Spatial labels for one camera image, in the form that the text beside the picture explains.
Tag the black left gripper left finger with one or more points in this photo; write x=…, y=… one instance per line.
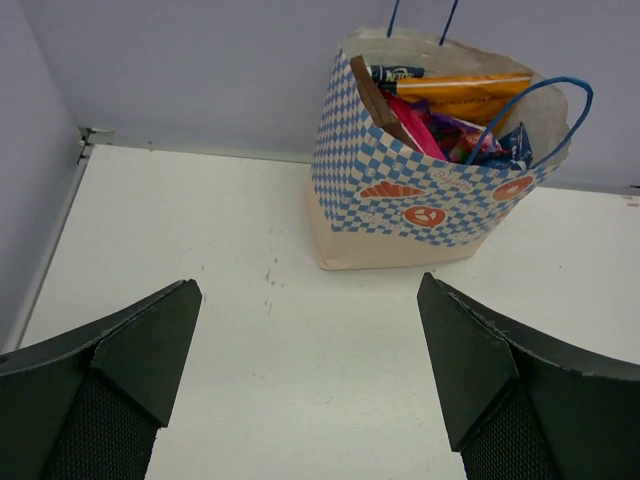
x=88, y=403

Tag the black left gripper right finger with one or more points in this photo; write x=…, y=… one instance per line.
x=520, y=404

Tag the blue checkered paper bag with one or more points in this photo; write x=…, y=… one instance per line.
x=374, y=202

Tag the purple candy packet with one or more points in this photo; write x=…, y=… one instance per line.
x=457, y=138

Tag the orange snack packet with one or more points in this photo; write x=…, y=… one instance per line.
x=475, y=99

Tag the dark blue snack packet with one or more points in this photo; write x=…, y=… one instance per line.
x=515, y=155

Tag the pink snack packet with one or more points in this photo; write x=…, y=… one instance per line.
x=420, y=136

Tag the brown snack packet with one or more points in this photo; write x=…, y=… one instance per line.
x=371, y=96

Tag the blue white snack packet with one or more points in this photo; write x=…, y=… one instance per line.
x=386, y=77

